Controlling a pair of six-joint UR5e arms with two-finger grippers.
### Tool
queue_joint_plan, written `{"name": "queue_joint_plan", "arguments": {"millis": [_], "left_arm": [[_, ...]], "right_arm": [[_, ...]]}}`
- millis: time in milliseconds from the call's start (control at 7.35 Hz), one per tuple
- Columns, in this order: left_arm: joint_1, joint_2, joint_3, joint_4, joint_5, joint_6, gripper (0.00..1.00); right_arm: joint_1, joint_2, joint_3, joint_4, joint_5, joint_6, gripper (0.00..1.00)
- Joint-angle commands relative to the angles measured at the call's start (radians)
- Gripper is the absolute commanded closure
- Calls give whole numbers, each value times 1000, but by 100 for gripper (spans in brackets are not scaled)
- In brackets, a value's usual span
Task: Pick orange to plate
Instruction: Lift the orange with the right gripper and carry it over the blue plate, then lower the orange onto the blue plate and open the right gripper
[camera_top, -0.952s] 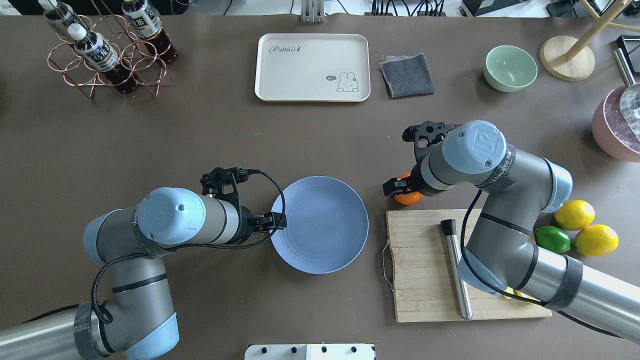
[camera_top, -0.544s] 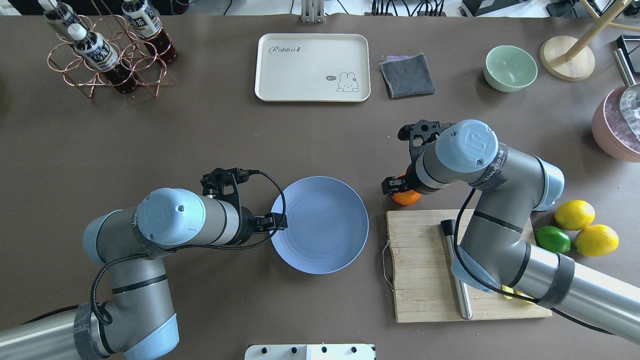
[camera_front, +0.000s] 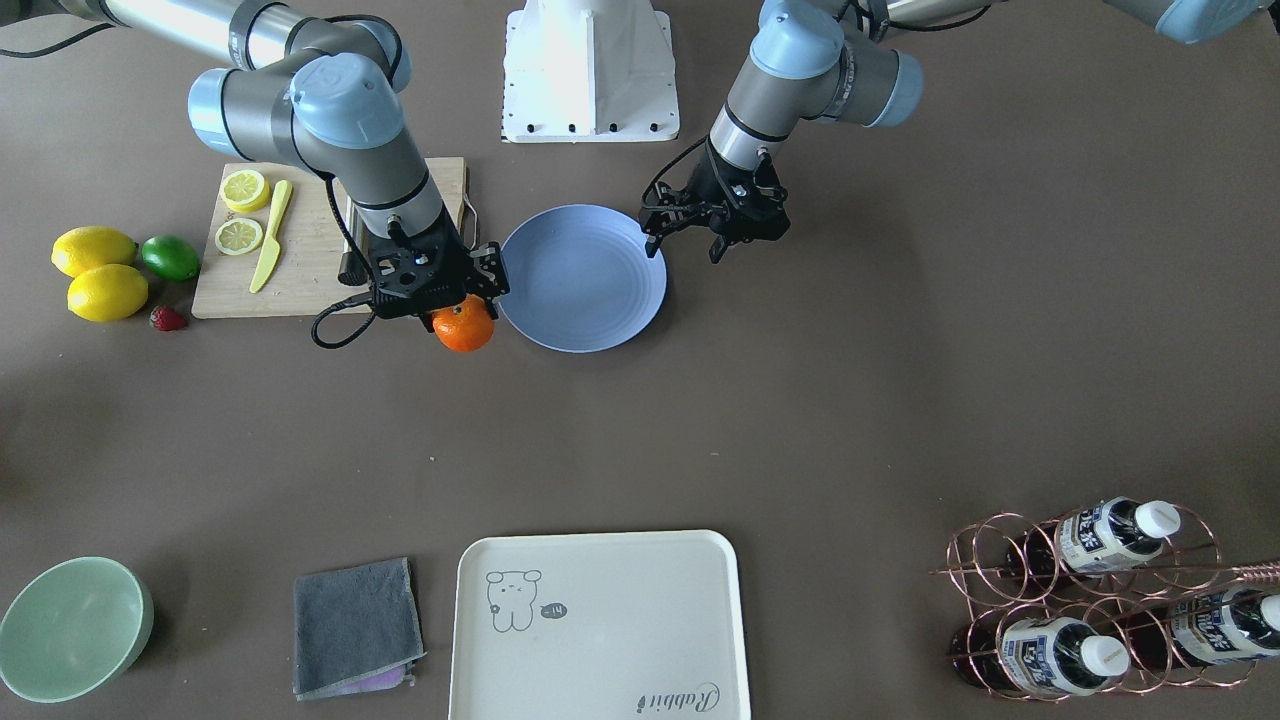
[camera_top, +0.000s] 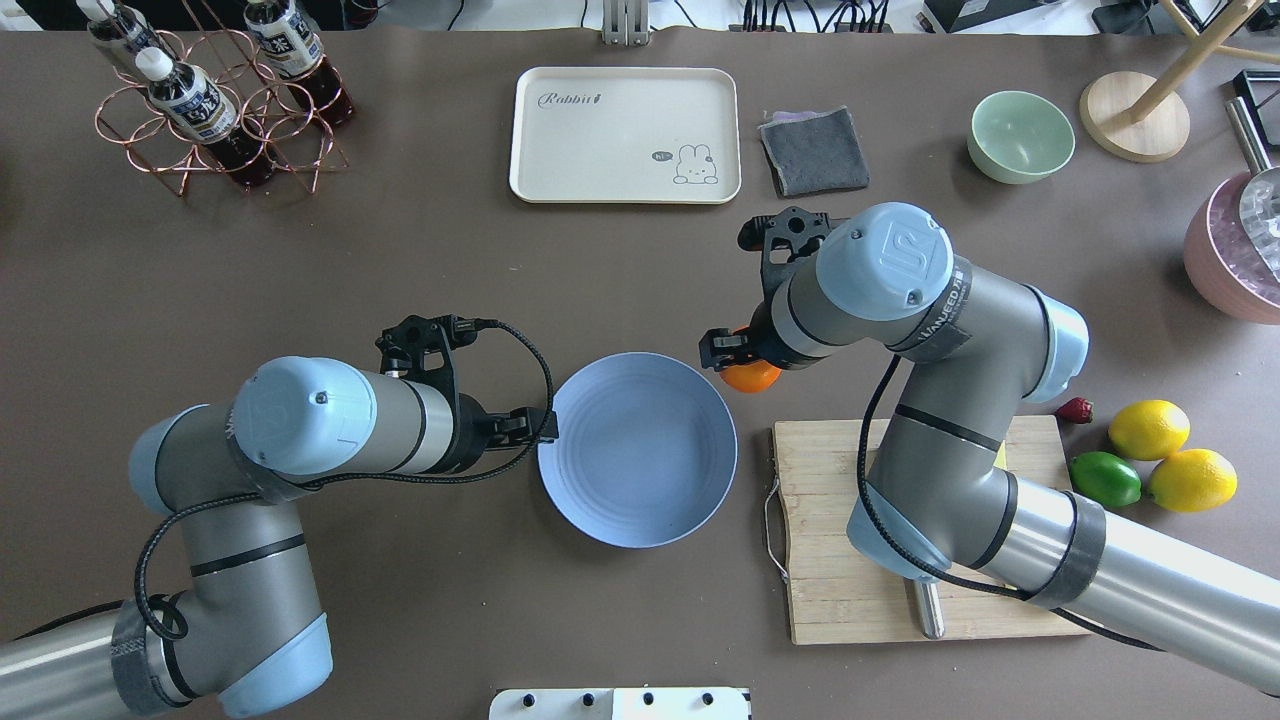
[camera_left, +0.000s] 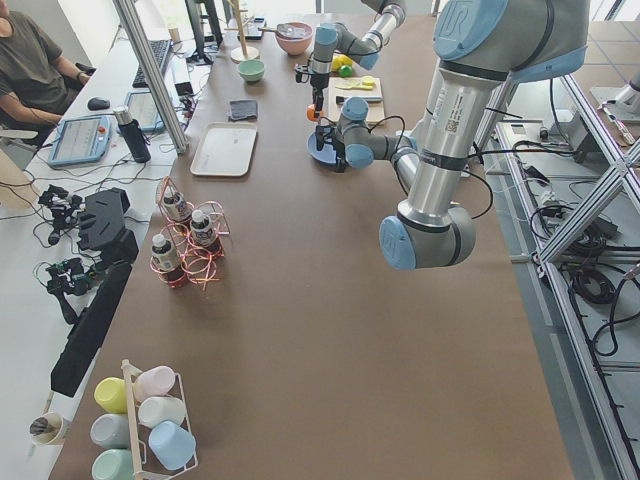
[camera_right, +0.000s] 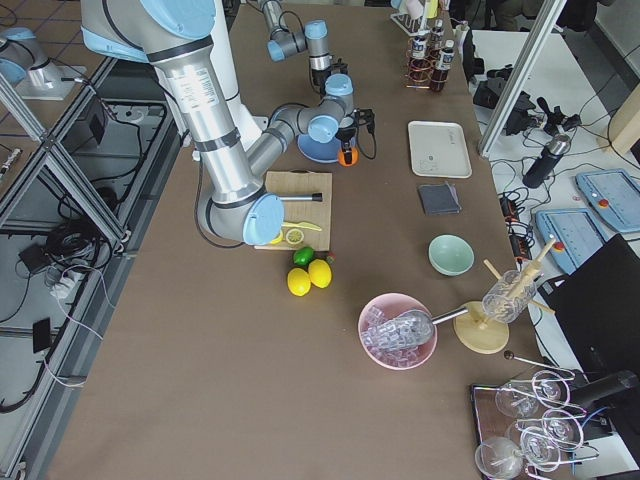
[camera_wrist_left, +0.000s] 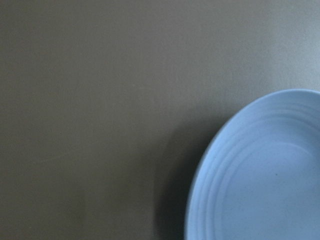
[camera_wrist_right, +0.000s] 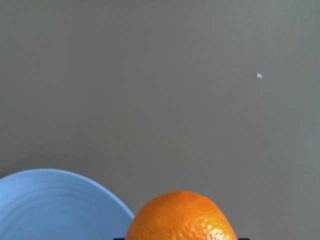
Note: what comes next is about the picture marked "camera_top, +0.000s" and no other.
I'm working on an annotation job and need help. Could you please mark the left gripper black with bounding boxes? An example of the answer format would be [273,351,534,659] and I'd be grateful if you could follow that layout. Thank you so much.
[375,315,559,475]

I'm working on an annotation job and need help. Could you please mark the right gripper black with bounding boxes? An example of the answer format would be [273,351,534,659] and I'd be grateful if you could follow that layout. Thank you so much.
[698,206,849,372]

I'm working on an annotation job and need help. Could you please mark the orange mandarin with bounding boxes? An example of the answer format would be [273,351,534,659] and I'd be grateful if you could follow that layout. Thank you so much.
[717,359,783,395]

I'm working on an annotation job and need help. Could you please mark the blue round plate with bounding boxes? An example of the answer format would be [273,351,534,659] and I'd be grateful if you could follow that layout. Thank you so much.
[538,352,739,550]

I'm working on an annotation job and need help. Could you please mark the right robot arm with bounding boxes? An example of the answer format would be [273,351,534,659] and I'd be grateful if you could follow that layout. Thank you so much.
[700,202,1279,696]

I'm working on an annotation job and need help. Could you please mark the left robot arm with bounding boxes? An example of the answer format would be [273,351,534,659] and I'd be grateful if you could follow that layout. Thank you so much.
[3,315,557,719]

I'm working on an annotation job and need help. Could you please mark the grey folded cloth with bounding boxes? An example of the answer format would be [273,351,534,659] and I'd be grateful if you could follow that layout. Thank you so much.
[758,106,870,199]

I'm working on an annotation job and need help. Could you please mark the cream rabbit tray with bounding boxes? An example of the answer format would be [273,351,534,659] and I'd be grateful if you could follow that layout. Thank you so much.
[508,67,741,205]

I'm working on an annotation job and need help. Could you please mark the wooden cutting board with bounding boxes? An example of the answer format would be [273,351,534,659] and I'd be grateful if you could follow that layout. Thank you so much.
[772,415,1088,646]

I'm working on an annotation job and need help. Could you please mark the steel muddler black tip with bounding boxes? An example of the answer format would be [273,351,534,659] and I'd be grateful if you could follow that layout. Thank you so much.
[911,582,946,641]

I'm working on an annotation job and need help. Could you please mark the green bowl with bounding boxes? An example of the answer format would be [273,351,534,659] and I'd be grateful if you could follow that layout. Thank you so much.
[966,90,1076,184]

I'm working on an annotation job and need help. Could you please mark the red strawberry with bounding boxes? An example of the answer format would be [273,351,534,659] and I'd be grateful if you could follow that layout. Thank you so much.
[1053,396,1094,425]

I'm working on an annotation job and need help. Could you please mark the green lime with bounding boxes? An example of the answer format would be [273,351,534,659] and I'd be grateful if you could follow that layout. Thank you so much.
[1068,451,1143,509]

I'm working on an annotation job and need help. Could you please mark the upper whole lemon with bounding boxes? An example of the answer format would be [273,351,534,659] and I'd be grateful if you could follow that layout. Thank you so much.
[1107,398,1190,461]

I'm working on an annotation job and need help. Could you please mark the whole lemon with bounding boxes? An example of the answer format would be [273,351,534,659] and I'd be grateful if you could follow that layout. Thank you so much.
[1107,398,1190,461]
[1148,448,1238,512]

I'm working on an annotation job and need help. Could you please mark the right tea bottle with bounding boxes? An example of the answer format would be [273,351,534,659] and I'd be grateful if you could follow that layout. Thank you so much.
[243,1,355,128]

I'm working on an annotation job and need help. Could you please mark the front tea bottle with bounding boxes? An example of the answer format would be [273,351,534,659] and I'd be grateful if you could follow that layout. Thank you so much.
[134,47,275,187]

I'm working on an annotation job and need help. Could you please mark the wooden cup stand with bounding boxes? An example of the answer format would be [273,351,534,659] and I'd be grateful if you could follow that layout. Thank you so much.
[1079,1,1279,163]

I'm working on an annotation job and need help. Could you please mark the lower whole lemon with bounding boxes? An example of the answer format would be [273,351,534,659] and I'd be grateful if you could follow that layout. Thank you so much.
[1148,448,1238,512]

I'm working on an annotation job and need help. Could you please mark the pink ice bowl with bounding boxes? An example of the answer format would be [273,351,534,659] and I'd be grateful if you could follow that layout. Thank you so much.
[1183,172,1279,325]

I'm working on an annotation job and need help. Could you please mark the steel ice scoop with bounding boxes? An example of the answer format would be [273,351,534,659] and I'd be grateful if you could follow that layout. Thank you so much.
[1228,97,1279,281]

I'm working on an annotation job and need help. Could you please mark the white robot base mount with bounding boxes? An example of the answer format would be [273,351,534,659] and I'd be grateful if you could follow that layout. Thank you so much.
[488,685,753,719]

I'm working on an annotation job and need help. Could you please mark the copper wire bottle rack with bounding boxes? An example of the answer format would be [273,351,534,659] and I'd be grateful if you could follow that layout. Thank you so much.
[93,1,348,196]

